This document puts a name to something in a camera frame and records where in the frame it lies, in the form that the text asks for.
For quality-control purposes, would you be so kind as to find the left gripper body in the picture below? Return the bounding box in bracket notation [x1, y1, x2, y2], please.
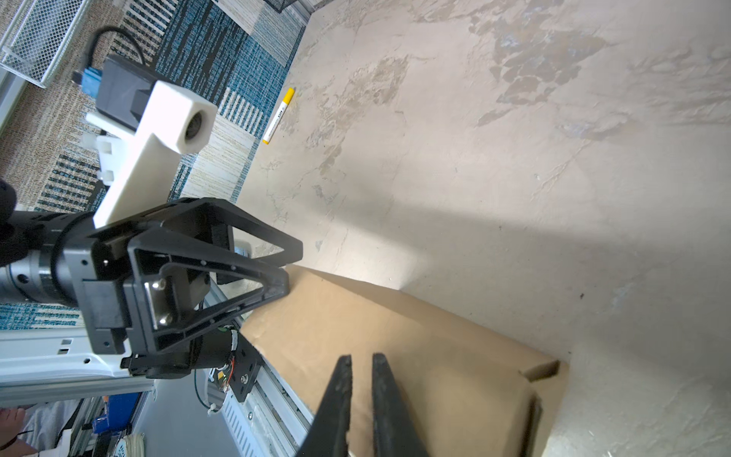
[53, 213, 171, 356]

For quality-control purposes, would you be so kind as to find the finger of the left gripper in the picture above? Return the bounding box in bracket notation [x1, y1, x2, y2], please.
[128, 228, 290, 356]
[136, 198, 304, 268]

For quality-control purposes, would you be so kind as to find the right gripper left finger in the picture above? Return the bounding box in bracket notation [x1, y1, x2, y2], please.
[296, 355, 352, 457]

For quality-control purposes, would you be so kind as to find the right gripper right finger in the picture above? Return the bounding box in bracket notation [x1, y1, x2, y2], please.
[371, 353, 428, 457]

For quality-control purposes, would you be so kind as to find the brown cardboard box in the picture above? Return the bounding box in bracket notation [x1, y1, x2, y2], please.
[242, 267, 568, 456]

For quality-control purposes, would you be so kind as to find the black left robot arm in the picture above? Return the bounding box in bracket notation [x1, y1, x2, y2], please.
[1, 186, 303, 355]

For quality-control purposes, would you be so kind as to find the yellow white marker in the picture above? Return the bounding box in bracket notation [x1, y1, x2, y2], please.
[262, 88, 296, 145]

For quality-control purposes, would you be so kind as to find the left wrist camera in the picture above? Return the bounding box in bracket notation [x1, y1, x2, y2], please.
[73, 55, 218, 229]

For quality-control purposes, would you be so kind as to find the aluminium mounting rail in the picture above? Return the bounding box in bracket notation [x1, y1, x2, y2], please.
[1, 312, 313, 456]

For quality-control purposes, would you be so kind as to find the white wire mesh basket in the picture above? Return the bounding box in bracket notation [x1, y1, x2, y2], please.
[1, 0, 91, 89]

